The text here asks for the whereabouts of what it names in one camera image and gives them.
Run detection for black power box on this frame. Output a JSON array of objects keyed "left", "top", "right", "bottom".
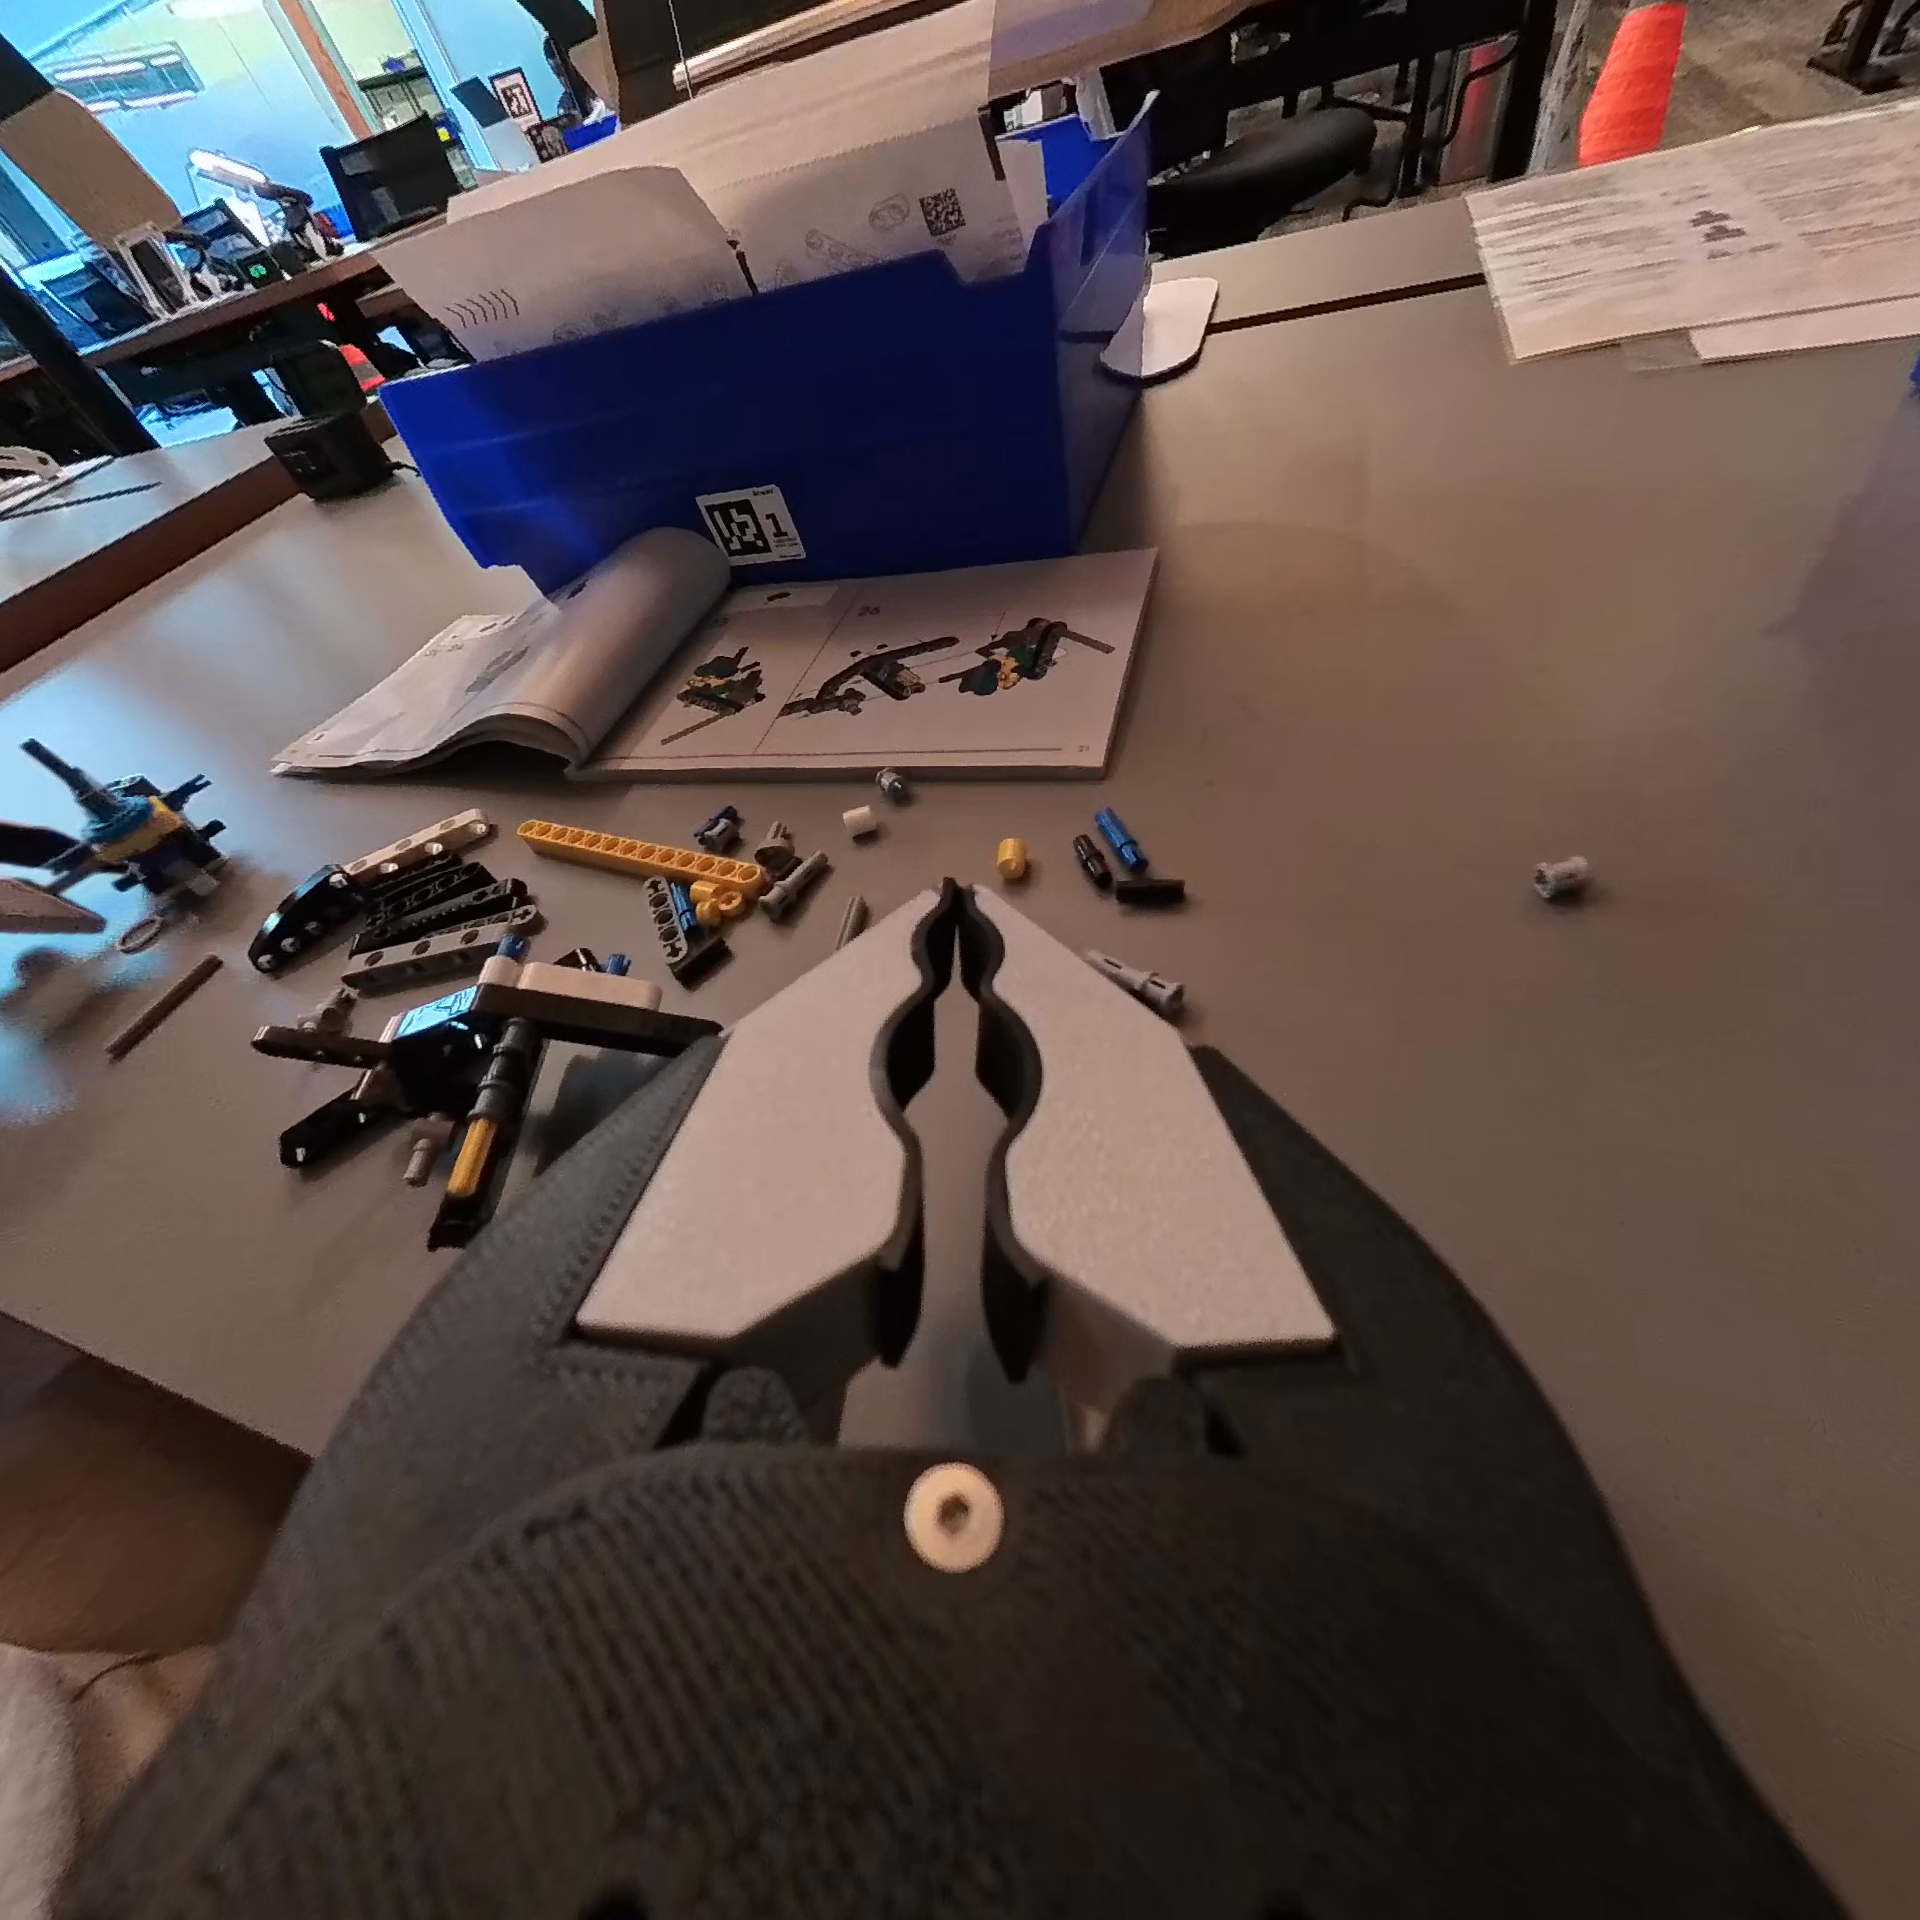
[{"left": 262, "top": 411, "right": 395, "bottom": 501}]

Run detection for white printed paper bag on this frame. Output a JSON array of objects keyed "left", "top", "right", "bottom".
[
  {"left": 702, "top": 125, "right": 1056, "bottom": 297},
  {"left": 375, "top": 166, "right": 754, "bottom": 367}
]

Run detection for grey blue lego beam assembly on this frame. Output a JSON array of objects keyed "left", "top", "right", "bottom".
[{"left": 642, "top": 873, "right": 738, "bottom": 991}]

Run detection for lego gear assembly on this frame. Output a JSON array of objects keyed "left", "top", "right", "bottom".
[{"left": 21, "top": 737, "right": 231, "bottom": 905}]

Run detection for blue plastic bin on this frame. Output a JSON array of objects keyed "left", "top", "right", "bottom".
[{"left": 378, "top": 89, "right": 1162, "bottom": 597}]

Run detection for printed paper sheets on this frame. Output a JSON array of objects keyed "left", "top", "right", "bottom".
[{"left": 1462, "top": 103, "right": 1920, "bottom": 367}]

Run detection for black white lego subassembly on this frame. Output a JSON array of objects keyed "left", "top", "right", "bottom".
[{"left": 277, "top": 949, "right": 727, "bottom": 1251}]

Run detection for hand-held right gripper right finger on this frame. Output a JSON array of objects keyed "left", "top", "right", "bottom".
[{"left": 958, "top": 883, "right": 1339, "bottom": 1455}]

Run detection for lego instruction booklet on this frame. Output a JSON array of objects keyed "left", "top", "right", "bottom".
[{"left": 270, "top": 528, "right": 1164, "bottom": 785}]

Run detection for person's pale garment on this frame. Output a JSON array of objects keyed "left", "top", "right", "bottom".
[{"left": 0, "top": 1634, "right": 170, "bottom": 1920}]

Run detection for white oval stand base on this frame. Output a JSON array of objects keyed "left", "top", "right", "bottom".
[{"left": 1098, "top": 278, "right": 1224, "bottom": 381}]

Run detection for long black lego beam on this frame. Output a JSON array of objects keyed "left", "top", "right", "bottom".
[{"left": 250, "top": 1025, "right": 452, "bottom": 1077}]

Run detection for orange traffic cone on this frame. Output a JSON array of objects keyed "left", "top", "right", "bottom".
[{"left": 1574, "top": 0, "right": 1691, "bottom": 169}]

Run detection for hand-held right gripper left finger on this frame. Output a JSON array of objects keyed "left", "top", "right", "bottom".
[{"left": 574, "top": 879, "right": 964, "bottom": 1360}]

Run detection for white lego beam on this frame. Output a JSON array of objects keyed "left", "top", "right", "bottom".
[{"left": 342, "top": 807, "right": 495, "bottom": 887}]

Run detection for light grey lego beam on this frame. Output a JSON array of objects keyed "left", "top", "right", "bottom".
[{"left": 342, "top": 931, "right": 531, "bottom": 995}]

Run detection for black computer monitor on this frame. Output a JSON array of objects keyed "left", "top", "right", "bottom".
[{"left": 317, "top": 114, "right": 462, "bottom": 242}]

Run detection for black office chair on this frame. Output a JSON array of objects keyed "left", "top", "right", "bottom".
[{"left": 1147, "top": 106, "right": 1383, "bottom": 261}]

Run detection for dark brown axle rod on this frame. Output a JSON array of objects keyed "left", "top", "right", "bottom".
[{"left": 106, "top": 955, "right": 224, "bottom": 1061}]

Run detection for long yellow lego beam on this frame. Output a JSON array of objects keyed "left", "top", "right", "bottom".
[{"left": 517, "top": 816, "right": 768, "bottom": 893}]

